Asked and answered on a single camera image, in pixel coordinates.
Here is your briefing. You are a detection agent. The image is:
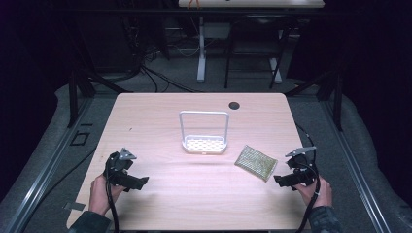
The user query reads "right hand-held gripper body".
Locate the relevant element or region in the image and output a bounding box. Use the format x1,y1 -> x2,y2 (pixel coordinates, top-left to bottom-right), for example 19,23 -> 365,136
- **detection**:
284,146 -> 321,188

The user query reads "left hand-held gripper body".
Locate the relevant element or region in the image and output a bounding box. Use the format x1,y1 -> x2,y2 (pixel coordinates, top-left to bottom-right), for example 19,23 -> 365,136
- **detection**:
103,148 -> 138,188

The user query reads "yellow-green scouring sponge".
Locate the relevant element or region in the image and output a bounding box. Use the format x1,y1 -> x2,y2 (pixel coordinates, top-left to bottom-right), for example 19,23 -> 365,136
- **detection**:
233,144 -> 279,183

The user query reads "white sponge holder rack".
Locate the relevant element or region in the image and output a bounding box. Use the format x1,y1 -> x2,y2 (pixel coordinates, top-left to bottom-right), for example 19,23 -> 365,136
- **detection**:
179,110 -> 230,155

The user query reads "person's left hand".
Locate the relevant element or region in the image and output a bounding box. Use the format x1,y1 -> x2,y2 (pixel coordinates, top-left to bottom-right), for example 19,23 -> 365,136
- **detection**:
87,174 -> 126,216

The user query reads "person's right hand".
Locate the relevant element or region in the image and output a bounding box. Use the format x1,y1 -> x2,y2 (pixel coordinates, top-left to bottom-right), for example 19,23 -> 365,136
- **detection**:
292,179 -> 334,210

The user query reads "grey tape strip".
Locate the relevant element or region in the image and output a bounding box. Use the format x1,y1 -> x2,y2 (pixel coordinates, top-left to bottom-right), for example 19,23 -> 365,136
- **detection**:
63,201 -> 86,212

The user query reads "white desk leg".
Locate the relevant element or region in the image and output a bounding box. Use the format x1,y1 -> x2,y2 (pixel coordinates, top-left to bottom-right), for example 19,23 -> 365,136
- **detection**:
196,16 -> 208,83
268,57 -> 284,84

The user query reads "black chair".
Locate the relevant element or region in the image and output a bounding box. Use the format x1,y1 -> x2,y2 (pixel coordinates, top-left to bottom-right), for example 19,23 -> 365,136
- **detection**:
223,14 -> 293,90

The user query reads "left hand-held gripper black cable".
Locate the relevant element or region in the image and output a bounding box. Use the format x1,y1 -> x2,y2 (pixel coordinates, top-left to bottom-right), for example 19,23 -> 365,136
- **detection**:
104,174 -> 120,233

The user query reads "hand-held gripper black cable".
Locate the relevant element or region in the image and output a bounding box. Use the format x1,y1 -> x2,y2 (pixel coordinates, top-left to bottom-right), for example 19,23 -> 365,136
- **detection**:
104,174 -> 120,233
293,161 -> 323,233

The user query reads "right hand-held gripper black cable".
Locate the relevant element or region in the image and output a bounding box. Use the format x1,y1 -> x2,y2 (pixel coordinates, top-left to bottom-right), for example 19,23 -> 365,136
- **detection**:
293,161 -> 323,233

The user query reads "thin black floor cable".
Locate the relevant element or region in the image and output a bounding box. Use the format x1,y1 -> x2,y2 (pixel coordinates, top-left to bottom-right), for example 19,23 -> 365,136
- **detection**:
30,148 -> 97,212

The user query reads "aluminium floor rail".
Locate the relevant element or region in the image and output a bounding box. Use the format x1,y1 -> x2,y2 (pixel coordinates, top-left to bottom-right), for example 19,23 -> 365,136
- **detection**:
3,96 -> 95,233
320,100 -> 393,233

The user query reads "black metal frame stand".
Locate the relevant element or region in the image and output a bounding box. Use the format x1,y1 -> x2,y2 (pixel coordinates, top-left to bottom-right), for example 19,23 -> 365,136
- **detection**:
66,69 -> 134,129
285,69 -> 345,132

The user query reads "bundle of black floor cables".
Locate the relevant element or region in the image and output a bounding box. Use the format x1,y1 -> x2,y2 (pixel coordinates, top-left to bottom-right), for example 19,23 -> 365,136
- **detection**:
120,18 -> 203,94

